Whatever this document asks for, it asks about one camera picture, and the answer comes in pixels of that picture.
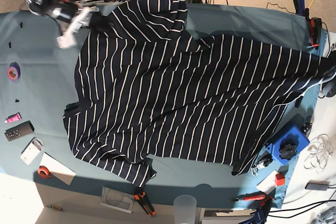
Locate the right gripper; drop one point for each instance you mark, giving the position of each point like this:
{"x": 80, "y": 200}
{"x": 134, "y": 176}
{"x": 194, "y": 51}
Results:
{"x": 67, "y": 39}

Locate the navy white striped t-shirt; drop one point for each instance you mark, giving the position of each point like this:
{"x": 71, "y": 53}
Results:
{"x": 146, "y": 87}

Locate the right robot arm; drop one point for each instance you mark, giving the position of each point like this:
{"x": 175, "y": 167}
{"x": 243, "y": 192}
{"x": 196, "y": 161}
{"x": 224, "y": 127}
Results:
{"x": 70, "y": 12}

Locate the purple tape roll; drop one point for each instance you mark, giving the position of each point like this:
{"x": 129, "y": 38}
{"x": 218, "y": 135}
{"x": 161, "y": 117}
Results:
{"x": 13, "y": 71}

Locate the pink tube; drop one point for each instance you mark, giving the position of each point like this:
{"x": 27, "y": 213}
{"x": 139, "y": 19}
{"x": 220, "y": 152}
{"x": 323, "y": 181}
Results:
{"x": 13, "y": 118}

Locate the black remote control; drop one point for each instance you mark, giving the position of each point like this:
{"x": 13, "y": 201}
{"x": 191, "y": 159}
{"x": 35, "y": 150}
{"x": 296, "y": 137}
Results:
{"x": 20, "y": 130}

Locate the white paper sheet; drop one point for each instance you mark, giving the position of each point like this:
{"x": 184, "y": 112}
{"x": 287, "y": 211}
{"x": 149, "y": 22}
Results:
{"x": 57, "y": 169}

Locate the red tape roll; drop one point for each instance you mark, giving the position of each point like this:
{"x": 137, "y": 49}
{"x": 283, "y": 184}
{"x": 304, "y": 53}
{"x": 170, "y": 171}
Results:
{"x": 43, "y": 172}

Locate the clear plastic bag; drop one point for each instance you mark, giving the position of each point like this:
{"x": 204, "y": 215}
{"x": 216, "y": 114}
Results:
{"x": 117, "y": 200}

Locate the translucent plastic cup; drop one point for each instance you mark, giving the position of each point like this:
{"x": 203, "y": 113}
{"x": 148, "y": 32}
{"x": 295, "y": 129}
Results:
{"x": 184, "y": 209}

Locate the metal carabiner clip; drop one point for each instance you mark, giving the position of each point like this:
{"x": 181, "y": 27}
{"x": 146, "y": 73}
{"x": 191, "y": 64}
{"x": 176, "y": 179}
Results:
{"x": 261, "y": 164}

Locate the black white marker pen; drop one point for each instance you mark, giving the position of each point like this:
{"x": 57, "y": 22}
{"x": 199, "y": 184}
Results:
{"x": 298, "y": 102}

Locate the red orange screwdriver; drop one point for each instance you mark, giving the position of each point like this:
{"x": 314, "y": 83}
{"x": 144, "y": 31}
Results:
{"x": 249, "y": 198}

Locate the white card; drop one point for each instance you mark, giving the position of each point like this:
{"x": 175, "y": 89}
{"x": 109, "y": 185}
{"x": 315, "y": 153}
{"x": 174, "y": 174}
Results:
{"x": 267, "y": 185}

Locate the blue box with black knob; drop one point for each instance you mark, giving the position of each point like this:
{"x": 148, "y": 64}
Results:
{"x": 289, "y": 141}

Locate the orange black clamp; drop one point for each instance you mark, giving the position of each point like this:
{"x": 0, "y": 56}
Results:
{"x": 315, "y": 26}

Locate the small red cube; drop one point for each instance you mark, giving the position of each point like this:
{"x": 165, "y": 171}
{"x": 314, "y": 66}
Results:
{"x": 280, "y": 179}

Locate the black computer mouse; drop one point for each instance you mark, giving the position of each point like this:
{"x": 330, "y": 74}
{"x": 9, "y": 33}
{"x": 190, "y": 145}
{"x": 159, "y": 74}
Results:
{"x": 329, "y": 88}

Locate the grey small box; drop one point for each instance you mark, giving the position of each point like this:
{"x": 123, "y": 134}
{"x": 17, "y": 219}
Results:
{"x": 314, "y": 185}

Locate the blue black scissors handle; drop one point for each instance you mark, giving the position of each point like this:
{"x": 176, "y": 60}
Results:
{"x": 260, "y": 215}

